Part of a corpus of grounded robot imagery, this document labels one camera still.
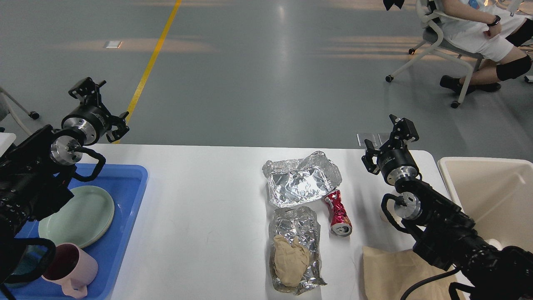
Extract left rolling chair leg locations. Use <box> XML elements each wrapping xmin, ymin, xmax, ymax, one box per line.
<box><xmin>0</xmin><ymin>87</ymin><xmax>40</xmax><ymax>136</ymax></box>

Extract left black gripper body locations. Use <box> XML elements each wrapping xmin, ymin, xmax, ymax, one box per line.
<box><xmin>61</xmin><ymin>105</ymin><xmax>115</xmax><ymax>145</ymax></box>

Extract beige plastic bin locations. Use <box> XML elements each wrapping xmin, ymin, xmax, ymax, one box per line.
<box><xmin>438</xmin><ymin>157</ymin><xmax>533</xmax><ymax>251</ymax></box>

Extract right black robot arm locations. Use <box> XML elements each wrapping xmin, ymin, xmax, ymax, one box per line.
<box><xmin>361</xmin><ymin>114</ymin><xmax>533</xmax><ymax>300</ymax></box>

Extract blue plastic tray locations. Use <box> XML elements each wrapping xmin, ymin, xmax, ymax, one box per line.
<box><xmin>8</xmin><ymin>164</ymin><xmax>148</xmax><ymax>300</ymax></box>

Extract green plate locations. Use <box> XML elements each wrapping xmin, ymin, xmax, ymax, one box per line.
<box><xmin>38</xmin><ymin>185</ymin><xmax>115</xmax><ymax>248</ymax></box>

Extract blue mug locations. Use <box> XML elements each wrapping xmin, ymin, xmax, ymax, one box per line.
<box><xmin>13</xmin><ymin>245</ymin><xmax>46</xmax><ymax>275</ymax></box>

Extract white rolling chair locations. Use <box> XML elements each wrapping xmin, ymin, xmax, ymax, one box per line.
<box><xmin>385</xmin><ymin>0</ymin><xmax>485</xmax><ymax>108</ymax></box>

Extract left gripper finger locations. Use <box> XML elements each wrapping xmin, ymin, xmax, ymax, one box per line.
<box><xmin>105</xmin><ymin>111</ymin><xmax>130</xmax><ymax>143</ymax></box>
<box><xmin>68</xmin><ymin>77</ymin><xmax>107</xmax><ymax>109</ymax></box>

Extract brown paper bag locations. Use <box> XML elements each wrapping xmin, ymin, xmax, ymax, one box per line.
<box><xmin>362</xmin><ymin>246</ymin><xmax>457</xmax><ymax>300</ymax></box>

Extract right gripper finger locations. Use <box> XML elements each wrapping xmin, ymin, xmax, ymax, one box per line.
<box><xmin>389</xmin><ymin>114</ymin><xmax>419</xmax><ymax>143</ymax></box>
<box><xmin>361</xmin><ymin>139</ymin><xmax>381</xmax><ymax>175</ymax></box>

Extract crumpled brown paper ball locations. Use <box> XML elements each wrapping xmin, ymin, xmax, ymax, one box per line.
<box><xmin>274</xmin><ymin>234</ymin><xmax>311</xmax><ymax>288</ymax></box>

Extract crushed red soda can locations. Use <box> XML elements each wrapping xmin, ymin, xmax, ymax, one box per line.
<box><xmin>322</xmin><ymin>189</ymin><xmax>352</xmax><ymax>237</ymax></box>

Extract black garment on chair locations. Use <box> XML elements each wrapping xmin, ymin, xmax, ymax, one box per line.
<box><xmin>382</xmin><ymin>0</ymin><xmax>405</xmax><ymax>11</ymax></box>

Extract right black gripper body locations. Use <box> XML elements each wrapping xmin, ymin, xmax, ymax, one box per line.
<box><xmin>372</xmin><ymin>144</ymin><xmax>419</xmax><ymax>186</ymax></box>

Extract pink mug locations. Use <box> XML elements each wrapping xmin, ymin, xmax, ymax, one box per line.
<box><xmin>41</xmin><ymin>242</ymin><xmax>98</xmax><ymax>299</ymax></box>

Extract crumpled foil tray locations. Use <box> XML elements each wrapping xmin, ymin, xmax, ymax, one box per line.
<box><xmin>262</xmin><ymin>151</ymin><xmax>342</xmax><ymax>208</ymax></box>

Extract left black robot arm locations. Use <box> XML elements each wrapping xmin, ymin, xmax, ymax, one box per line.
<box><xmin>0</xmin><ymin>77</ymin><xmax>130</xmax><ymax>300</ymax></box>

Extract seated person white shorts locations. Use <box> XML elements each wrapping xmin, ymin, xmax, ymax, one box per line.
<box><xmin>435</xmin><ymin>0</ymin><xmax>533</xmax><ymax>93</ymax></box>

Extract flat crumpled foil sheet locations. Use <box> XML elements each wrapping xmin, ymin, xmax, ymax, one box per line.
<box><xmin>269</xmin><ymin>206</ymin><xmax>327</xmax><ymax>295</ymax></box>

